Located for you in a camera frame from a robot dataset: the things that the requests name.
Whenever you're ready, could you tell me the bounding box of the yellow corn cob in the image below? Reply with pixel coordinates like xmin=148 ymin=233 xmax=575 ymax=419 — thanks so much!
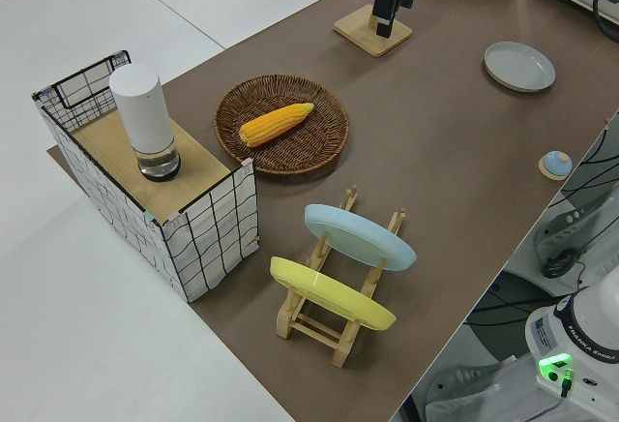
xmin=239 ymin=102 xmax=316 ymax=148

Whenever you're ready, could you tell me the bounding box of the wooden mug tree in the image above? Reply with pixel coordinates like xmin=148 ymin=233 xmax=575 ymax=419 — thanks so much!
xmin=332 ymin=3 xmax=414 ymax=59

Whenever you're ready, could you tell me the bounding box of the blue dome on wooden base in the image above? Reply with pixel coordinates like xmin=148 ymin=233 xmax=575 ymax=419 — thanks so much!
xmin=538 ymin=150 xmax=575 ymax=182

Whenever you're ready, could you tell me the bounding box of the wooden board shelf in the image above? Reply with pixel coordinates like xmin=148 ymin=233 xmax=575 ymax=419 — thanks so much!
xmin=71 ymin=111 xmax=231 ymax=215

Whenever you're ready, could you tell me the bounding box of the gray ceramic plate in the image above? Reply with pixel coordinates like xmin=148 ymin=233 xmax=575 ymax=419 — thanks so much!
xmin=484 ymin=41 xmax=557 ymax=94

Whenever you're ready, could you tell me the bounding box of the grey metal stand foot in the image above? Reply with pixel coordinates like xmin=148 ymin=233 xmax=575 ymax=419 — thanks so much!
xmin=534 ymin=208 xmax=589 ymax=249
xmin=425 ymin=361 xmax=533 ymax=422

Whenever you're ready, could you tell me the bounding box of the brown table mat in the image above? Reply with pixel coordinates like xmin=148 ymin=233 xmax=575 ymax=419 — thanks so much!
xmin=45 ymin=0 xmax=619 ymax=422

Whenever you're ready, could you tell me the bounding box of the white cylinder with clear base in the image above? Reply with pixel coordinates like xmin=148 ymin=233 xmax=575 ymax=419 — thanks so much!
xmin=108 ymin=63 xmax=183 ymax=182

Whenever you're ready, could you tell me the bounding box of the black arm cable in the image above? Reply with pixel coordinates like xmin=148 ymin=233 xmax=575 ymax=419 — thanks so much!
xmin=593 ymin=0 xmax=619 ymax=45

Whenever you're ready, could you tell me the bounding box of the wooden plate rack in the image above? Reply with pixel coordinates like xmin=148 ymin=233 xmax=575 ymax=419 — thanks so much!
xmin=275 ymin=185 xmax=406 ymax=369

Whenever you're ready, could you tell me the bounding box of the paper-lined black wire box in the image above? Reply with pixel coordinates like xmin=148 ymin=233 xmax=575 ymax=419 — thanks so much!
xmin=32 ymin=48 xmax=260 ymax=304

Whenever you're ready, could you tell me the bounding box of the light blue plate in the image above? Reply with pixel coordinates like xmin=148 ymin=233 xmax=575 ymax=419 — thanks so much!
xmin=304 ymin=203 xmax=418 ymax=272

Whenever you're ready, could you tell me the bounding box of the brown wicker basket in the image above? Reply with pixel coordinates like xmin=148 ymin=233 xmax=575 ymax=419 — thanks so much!
xmin=213 ymin=73 xmax=350 ymax=176

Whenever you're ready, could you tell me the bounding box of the yellow plate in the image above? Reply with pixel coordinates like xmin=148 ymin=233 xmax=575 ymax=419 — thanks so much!
xmin=269 ymin=256 xmax=398 ymax=332

